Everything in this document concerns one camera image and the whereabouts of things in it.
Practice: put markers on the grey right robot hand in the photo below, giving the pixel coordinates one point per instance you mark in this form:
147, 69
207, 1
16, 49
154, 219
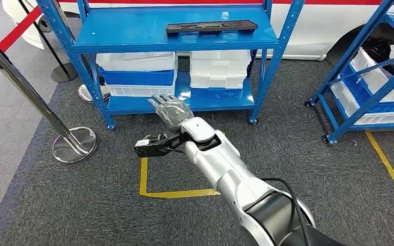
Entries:
171, 110

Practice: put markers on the long black plastic part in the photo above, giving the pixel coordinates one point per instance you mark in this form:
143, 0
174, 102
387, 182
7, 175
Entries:
173, 29

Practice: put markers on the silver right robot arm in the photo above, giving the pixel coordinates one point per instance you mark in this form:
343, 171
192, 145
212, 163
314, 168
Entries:
224, 169

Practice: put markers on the blue metal shelf rack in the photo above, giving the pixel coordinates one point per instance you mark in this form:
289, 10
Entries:
132, 30
380, 127

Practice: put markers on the white car with red stripe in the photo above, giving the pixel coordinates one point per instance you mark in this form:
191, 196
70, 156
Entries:
302, 34

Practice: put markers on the red barrier belt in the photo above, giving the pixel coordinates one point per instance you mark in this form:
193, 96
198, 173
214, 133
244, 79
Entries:
17, 30

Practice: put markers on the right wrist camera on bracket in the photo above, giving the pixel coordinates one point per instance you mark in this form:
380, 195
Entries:
149, 147

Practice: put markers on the chrome stanchion post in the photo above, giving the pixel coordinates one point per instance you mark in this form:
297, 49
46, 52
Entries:
82, 93
85, 139

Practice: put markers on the black stanchion post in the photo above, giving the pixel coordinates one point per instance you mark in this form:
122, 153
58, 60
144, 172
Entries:
64, 73

